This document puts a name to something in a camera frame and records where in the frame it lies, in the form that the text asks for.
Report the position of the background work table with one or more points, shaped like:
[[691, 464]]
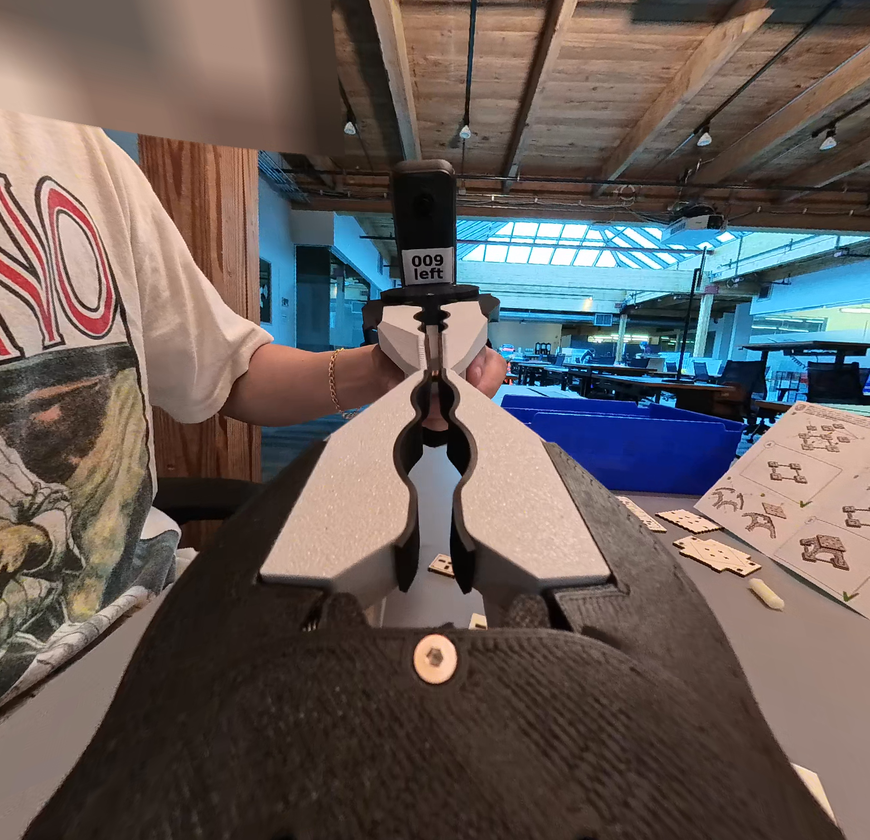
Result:
[[805, 346], [612, 376]]

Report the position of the plain square wooden tile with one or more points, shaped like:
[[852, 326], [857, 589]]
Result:
[[435, 563]]

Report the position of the white wax stick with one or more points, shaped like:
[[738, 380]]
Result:
[[767, 594]]

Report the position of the cross-shaped wooden plate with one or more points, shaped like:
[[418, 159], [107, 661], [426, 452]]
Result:
[[741, 565]]

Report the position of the ceiling projector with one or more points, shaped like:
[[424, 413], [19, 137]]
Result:
[[693, 223]]

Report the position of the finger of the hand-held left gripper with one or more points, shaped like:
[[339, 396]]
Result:
[[465, 340], [401, 340]]

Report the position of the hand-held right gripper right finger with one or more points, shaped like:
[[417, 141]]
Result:
[[523, 514]]

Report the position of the wooden pillar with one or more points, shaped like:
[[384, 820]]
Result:
[[204, 242]]

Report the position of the blue plastic bin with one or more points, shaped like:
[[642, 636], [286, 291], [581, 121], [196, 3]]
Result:
[[612, 452]]

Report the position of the black metal pole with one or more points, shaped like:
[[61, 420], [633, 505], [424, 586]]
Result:
[[694, 310]]

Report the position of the white printed t-shirt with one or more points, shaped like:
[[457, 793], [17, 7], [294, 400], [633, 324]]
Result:
[[68, 446]]

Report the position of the person's left hand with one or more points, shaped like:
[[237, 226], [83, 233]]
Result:
[[491, 372]]

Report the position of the laser-cut wooden parts sheet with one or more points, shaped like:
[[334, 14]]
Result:
[[642, 515]]

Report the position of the person's left forearm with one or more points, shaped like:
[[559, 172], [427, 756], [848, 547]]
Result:
[[292, 378]]

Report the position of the grey desk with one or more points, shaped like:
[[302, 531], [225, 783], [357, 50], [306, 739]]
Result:
[[802, 684]]

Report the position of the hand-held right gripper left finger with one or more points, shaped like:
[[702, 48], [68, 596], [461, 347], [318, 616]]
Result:
[[353, 507]]

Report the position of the assembly instruction sheet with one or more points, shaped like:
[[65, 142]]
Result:
[[815, 486]]

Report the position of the skylight window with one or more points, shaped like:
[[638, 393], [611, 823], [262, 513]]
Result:
[[578, 242]]

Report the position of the toothed square wooden plate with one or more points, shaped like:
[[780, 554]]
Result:
[[680, 517]]

